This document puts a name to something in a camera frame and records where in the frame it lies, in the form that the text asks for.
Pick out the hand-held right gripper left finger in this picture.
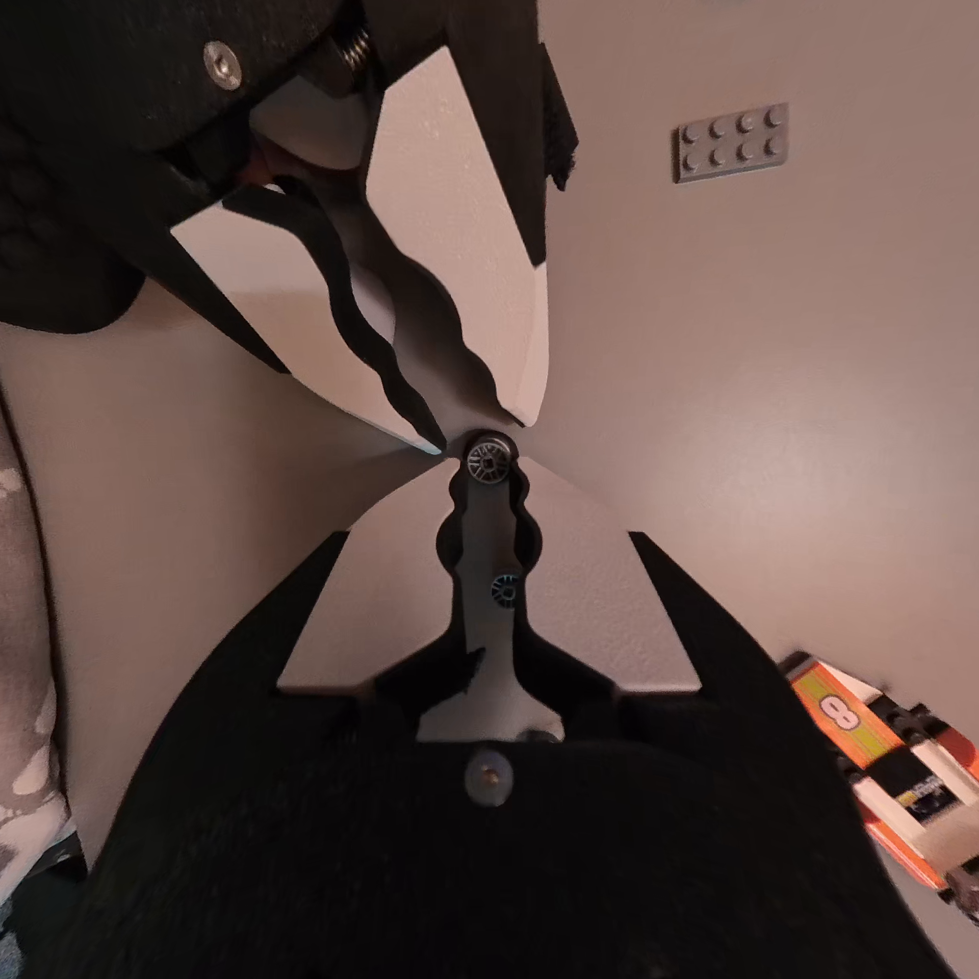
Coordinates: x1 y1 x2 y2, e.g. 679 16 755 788
276 459 478 705

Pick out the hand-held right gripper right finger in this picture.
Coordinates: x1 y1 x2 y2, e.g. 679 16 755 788
513 459 708 702

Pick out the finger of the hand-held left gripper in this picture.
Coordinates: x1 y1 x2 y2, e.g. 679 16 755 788
360 43 552 429
169 181 455 455

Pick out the orange white lego car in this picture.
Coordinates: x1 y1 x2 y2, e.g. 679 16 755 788
778 651 979 922

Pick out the grey lego plate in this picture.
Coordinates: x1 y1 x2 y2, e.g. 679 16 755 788
674 103 792 185

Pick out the black honeycomb wrist rest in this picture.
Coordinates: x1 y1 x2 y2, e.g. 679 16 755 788
1 131 154 333

